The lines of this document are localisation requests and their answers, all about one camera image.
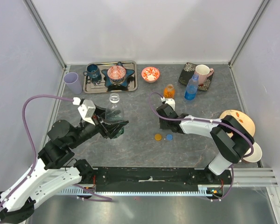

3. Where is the lilac plastic cup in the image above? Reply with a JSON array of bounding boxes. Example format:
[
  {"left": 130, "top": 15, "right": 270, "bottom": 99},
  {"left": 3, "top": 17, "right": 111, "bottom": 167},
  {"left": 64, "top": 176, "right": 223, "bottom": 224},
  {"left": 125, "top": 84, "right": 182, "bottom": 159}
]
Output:
[{"left": 63, "top": 72, "right": 83, "bottom": 94}]

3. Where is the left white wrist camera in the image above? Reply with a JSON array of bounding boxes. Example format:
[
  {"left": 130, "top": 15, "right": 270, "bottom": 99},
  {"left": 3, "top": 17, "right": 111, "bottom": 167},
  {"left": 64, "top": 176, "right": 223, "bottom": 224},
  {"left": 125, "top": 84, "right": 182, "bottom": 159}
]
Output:
[{"left": 73, "top": 97, "right": 96, "bottom": 125}]

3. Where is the white slotted cable duct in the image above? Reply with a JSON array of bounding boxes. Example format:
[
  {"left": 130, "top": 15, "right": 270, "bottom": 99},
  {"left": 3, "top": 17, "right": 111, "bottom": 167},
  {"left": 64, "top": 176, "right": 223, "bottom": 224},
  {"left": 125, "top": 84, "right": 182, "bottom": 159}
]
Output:
[{"left": 57, "top": 185, "right": 224, "bottom": 196}]

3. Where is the white bowl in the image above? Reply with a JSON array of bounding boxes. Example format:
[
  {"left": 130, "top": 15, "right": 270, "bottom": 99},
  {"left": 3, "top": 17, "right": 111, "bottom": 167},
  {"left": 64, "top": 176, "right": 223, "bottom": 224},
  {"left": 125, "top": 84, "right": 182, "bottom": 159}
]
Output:
[{"left": 243, "top": 142, "right": 262, "bottom": 163}]

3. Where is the beige bird plate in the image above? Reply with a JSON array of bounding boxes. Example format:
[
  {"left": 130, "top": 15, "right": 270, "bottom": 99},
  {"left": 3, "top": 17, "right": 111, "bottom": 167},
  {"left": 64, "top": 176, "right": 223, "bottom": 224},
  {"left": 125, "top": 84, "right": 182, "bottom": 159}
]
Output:
[{"left": 219, "top": 110, "right": 256, "bottom": 137}]

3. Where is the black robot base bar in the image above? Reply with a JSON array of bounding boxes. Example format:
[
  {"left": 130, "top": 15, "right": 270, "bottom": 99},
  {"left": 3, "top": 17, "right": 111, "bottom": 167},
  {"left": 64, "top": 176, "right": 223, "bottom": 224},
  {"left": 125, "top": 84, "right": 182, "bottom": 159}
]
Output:
[{"left": 81, "top": 167, "right": 231, "bottom": 191}]

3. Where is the black floral square plate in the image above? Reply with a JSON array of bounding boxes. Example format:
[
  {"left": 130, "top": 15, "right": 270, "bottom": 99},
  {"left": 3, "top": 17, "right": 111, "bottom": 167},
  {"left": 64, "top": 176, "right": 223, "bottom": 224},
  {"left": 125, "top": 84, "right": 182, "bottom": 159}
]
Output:
[{"left": 178, "top": 63, "right": 214, "bottom": 91}]

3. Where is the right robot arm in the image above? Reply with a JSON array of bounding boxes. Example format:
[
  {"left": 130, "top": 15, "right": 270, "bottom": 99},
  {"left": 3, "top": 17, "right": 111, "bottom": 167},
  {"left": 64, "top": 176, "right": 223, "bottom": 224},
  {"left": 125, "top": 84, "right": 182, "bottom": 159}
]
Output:
[{"left": 156, "top": 103, "right": 254, "bottom": 184}]

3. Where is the orange bottle cap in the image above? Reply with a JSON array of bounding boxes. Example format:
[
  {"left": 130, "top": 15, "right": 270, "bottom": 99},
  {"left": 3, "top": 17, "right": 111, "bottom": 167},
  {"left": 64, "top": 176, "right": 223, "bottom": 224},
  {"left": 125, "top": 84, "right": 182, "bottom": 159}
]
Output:
[{"left": 154, "top": 133, "right": 162, "bottom": 141}]

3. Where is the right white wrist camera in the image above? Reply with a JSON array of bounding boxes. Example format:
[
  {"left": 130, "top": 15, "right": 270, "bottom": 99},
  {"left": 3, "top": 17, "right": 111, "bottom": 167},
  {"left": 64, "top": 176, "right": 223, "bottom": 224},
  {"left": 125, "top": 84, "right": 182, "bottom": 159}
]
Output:
[{"left": 160, "top": 97, "right": 175, "bottom": 111}]

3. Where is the dark blue mug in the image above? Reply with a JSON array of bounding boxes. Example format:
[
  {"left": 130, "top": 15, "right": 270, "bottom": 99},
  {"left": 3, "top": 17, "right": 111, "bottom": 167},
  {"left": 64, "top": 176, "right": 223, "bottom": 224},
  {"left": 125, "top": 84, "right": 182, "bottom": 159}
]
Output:
[{"left": 83, "top": 64, "right": 102, "bottom": 81}]

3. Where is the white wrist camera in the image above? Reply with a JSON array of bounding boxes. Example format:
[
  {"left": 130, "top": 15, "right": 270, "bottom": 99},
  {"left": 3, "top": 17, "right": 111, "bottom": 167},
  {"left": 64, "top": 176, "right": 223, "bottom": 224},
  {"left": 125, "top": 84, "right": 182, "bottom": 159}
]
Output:
[
  {"left": 73, "top": 97, "right": 96, "bottom": 125},
  {"left": 160, "top": 97, "right": 175, "bottom": 111}
]

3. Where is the orange juice bottle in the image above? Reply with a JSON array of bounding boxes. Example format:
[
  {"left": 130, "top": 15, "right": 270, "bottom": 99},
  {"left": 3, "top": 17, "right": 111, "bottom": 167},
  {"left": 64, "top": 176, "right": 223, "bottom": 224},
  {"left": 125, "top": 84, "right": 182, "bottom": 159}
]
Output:
[{"left": 163, "top": 84, "right": 175, "bottom": 98}]

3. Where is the red patterned bowl on star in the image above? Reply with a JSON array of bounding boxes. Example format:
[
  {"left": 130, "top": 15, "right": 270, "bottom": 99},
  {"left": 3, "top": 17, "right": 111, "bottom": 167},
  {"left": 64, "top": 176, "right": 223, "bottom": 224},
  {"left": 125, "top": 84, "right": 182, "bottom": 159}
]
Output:
[{"left": 107, "top": 65, "right": 126, "bottom": 82}]

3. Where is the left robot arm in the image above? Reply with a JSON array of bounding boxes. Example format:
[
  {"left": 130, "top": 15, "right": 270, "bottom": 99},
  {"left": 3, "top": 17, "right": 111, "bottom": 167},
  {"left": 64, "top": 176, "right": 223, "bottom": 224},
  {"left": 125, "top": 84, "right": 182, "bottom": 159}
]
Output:
[{"left": 0, "top": 100, "right": 128, "bottom": 224}]

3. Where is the blue bottle cap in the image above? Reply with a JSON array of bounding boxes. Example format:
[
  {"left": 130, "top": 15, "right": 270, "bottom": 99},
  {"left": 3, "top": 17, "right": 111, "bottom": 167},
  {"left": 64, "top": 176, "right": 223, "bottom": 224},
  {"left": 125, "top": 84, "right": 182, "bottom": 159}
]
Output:
[{"left": 166, "top": 134, "right": 173, "bottom": 140}]

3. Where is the pink white mug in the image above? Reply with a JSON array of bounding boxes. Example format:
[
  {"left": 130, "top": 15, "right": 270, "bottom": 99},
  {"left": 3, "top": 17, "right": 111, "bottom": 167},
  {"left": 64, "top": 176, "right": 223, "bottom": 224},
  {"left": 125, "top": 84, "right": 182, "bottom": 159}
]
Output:
[{"left": 194, "top": 64, "right": 214, "bottom": 85}]

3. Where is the green label clear bottle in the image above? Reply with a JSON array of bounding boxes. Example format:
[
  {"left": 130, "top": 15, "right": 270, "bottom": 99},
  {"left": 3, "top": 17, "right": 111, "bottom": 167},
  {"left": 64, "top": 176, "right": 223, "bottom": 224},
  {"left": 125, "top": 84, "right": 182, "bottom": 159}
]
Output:
[{"left": 104, "top": 92, "right": 126, "bottom": 140}]

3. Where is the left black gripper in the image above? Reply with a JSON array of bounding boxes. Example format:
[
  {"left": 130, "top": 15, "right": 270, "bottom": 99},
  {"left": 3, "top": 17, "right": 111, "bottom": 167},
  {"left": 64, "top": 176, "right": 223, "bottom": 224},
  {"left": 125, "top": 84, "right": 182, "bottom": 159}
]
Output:
[{"left": 69, "top": 104, "right": 130, "bottom": 148}]

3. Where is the orange floral bowl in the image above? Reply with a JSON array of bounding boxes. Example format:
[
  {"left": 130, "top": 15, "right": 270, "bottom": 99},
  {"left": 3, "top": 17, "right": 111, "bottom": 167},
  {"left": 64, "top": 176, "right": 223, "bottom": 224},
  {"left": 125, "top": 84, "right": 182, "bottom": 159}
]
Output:
[{"left": 141, "top": 67, "right": 160, "bottom": 83}]

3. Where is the blue label water bottle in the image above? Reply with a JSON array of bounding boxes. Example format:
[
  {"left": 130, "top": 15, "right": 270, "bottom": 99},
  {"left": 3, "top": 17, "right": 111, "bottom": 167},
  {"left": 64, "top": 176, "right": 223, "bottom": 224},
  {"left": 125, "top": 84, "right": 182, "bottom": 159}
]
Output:
[{"left": 184, "top": 74, "right": 199, "bottom": 100}]

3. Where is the metal tray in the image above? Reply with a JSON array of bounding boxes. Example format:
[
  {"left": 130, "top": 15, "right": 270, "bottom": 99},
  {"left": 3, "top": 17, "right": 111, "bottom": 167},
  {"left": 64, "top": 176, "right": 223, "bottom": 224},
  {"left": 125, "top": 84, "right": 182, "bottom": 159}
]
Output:
[{"left": 83, "top": 61, "right": 138, "bottom": 94}]

